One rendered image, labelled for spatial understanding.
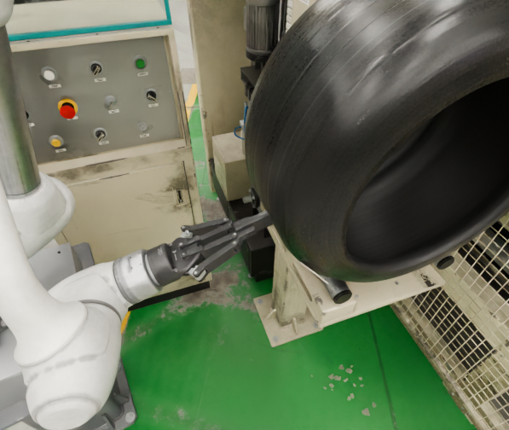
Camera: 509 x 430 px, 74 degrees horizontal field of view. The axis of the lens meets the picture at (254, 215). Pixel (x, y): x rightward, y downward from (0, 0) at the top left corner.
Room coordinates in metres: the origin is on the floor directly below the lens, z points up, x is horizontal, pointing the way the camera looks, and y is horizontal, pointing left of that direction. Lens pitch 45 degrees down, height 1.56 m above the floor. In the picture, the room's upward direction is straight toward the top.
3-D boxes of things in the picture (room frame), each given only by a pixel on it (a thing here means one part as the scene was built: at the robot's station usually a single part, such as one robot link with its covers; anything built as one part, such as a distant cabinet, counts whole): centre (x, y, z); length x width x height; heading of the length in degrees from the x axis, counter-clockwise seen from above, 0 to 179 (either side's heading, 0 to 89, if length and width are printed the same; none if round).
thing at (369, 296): (0.61, -0.27, 0.80); 0.37 x 0.36 x 0.02; 109
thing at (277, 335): (0.84, -0.17, 0.02); 0.27 x 0.27 x 0.04; 19
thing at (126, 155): (1.08, 0.54, 0.63); 0.56 x 0.41 x 1.27; 109
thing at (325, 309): (0.56, -0.14, 0.84); 0.36 x 0.09 x 0.06; 19
